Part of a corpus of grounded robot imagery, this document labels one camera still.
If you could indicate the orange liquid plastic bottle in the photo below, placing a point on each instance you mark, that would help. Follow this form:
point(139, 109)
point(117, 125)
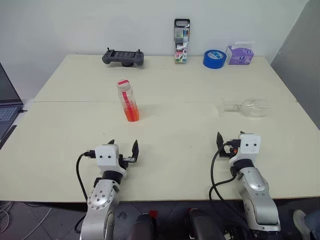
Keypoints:
point(130, 107)

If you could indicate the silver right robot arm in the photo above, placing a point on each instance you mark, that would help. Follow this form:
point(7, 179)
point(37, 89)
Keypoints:
point(257, 197)

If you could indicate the blue jeans leg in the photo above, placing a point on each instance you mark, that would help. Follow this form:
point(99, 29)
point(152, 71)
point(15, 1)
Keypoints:
point(313, 225)

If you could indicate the grey handheld remote controller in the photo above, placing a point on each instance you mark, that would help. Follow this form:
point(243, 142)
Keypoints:
point(122, 58)

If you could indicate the dark rounded shape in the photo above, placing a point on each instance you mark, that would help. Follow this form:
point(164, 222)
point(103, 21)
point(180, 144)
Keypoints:
point(205, 225)
point(143, 228)

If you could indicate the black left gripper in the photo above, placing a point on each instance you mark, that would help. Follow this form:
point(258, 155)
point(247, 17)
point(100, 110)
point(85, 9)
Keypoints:
point(128, 160)

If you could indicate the grey shoe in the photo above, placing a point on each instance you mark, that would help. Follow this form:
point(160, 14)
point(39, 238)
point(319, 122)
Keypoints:
point(300, 222)

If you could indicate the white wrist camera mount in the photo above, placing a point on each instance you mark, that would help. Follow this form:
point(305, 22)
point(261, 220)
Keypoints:
point(248, 147)
point(107, 156)

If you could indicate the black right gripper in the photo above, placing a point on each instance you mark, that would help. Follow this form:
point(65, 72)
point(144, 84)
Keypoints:
point(231, 149)

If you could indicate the grey laptop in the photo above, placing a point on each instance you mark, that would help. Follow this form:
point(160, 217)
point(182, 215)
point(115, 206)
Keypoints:
point(7, 100)

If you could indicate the purple carton box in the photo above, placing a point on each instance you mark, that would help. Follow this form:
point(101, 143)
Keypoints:
point(240, 55)

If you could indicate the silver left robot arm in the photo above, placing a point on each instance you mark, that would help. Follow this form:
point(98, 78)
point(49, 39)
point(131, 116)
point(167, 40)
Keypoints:
point(100, 200)

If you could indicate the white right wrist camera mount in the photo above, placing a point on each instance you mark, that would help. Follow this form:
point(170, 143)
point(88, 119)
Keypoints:
point(248, 147)

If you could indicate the marker pen pack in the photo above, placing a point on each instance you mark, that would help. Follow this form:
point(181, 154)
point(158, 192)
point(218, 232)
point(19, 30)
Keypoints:
point(181, 42)

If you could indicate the blue tape roll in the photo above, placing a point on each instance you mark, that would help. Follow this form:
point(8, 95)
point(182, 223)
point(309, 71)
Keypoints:
point(213, 60)

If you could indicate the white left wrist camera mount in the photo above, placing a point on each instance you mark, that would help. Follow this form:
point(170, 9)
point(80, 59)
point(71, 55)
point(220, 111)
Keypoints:
point(107, 156)

